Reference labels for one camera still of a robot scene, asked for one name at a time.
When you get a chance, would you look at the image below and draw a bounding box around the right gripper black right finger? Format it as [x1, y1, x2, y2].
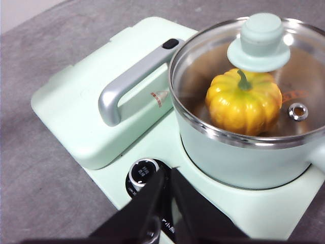
[169, 167, 251, 241]

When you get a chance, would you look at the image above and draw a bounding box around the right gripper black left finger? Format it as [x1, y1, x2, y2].
[88, 166, 166, 241]

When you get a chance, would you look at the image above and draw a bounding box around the yellow toy pumpkin green stem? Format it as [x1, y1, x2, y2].
[205, 68, 283, 137]

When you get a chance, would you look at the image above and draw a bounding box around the glass pot lid green knob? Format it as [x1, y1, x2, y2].
[168, 12, 325, 150]

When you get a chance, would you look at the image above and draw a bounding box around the silver cooker dial knob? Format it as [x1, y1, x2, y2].
[127, 158, 168, 195]
[145, 215, 163, 242]

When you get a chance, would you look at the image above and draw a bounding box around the mint green cooker base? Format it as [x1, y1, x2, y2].
[30, 16, 325, 244]

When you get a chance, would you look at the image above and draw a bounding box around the mint green pot with handle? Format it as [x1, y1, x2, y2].
[169, 17, 325, 190]

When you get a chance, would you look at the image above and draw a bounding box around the mint griddle cover silver handle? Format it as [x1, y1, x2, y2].
[30, 16, 199, 170]

